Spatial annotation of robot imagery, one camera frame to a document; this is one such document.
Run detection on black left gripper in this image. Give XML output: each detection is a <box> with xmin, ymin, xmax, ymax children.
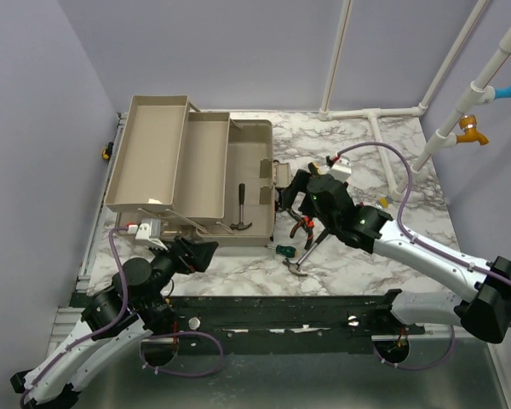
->
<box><xmin>140</xmin><ymin>235</ymin><xmax>218</xmax><ymax>308</ymax></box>

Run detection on orange black pliers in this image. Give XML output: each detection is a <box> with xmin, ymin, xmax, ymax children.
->
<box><xmin>289</xmin><ymin>210</ymin><xmax>314</xmax><ymax>250</ymax></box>

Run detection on small claw hammer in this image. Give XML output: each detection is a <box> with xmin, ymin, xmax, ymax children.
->
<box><xmin>230</xmin><ymin>183</ymin><xmax>253</xmax><ymax>231</ymax></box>

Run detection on beige plastic tool box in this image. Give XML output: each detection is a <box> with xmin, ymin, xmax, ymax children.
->
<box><xmin>104</xmin><ymin>95</ymin><xmax>291</xmax><ymax>246</ymax></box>

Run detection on large black-handled claw hammer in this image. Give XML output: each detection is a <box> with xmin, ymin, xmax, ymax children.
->
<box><xmin>282</xmin><ymin>229</ymin><xmax>330</xmax><ymax>277</ymax></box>

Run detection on yellow black screwdriver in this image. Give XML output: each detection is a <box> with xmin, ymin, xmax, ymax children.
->
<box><xmin>307</xmin><ymin>162</ymin><xmax>321</xmax><ymax>176</ymax></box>

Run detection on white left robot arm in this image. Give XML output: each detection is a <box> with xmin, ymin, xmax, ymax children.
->
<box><xmin>10</xmin><ymin>237</ymin><xmax>218</xmax><ymax>408</ymax></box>

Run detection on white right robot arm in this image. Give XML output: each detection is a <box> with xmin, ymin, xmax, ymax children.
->
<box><xmin>278</xmin><ymin>170</ymin><xmax>511</xmax><ymax>343</ymax></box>

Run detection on black pruning shears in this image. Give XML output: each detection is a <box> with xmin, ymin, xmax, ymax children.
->
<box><xmin>275</xmin><ymin>187</ymin><xmax>298</xmax><ymax>215</ymax></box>

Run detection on green stubby screwdriver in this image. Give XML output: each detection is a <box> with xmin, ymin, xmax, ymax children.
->
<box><xmin>268</xmin><ymin>245</ymin><xmax>297</xmax><ymax>258</ymax></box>

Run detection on small yellow metal piece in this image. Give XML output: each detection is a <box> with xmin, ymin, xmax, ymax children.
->
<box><xmin>376</xmin><ymin>198</ymin><xmax>389</xmax><ymax>210</ymax></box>

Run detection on yellow black knob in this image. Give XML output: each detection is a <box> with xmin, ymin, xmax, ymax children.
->
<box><xmin>101</xmin><ymin>141</ymin><xmax>114</xmax><ymax>161</ymax></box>

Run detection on orange brass tap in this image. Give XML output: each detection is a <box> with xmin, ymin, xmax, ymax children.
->
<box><xmin>456</xmin><ymin>114</ymin><xmax>489</xmax><ymax>146</ymax></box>

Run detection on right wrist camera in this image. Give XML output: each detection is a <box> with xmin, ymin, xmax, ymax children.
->
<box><xmin>325</xmin><ymin>156</ymin><xmax>352</xmax><ymax>183</ymax></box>

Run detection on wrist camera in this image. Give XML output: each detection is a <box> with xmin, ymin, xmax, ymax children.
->
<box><xmin>127</xmin><ymin>218</ymin><xmax>166</xmax><ymax>250</ymax></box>
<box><xmin>325</xmin><ymin>156</ymin><xmax>352</xmax><ymax>183</ymax></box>

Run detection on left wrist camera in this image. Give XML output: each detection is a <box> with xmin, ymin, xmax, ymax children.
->
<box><xmin>127</xmin><ymin>218</ymin><xmax>166</xmax><ymax>250</ymax></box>

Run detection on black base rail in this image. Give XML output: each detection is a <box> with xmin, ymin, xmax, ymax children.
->
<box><xmin>70</xmin><ymin>291</ymin><xmax>480</xmax><ymax>357</ymax></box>

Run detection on aluminium frame rail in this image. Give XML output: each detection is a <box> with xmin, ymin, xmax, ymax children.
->
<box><xmin>74</xmin><ymin>112</ymin><xmax>128</xmax><ymax>292</ymax></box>

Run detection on white pvc pipe frame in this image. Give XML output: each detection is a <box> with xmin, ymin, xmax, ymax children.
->
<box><xmin>318</xmin><ymin>1</ymin><xmax>511</xmax><ymax>180</ymax></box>

